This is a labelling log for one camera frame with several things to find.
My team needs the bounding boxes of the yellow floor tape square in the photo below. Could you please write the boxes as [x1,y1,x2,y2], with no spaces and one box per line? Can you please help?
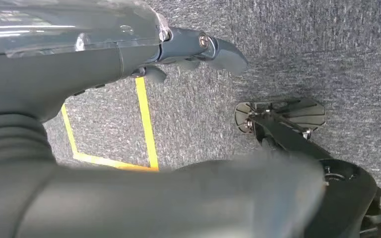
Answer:
[61,77,160,172]

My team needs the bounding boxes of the grey robot body shell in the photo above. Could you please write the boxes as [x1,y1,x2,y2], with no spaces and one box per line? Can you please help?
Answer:
[0,152,326,238]

